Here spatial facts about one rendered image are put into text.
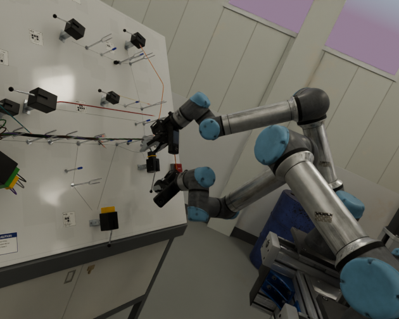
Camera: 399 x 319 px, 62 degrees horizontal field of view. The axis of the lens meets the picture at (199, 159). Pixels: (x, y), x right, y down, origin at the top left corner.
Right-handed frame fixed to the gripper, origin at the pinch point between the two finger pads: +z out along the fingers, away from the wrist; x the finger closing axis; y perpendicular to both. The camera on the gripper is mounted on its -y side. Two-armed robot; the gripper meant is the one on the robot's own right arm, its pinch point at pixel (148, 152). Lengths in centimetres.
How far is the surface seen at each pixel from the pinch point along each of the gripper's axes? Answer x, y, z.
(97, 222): 27.6, -24.1, 14.4
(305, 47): -241, 111, -78
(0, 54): 60, 26, -6
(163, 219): -14.1, -24.4, 18.3
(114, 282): 1, -40, 46
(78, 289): 22, -39, 43
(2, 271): 60, -33, 21
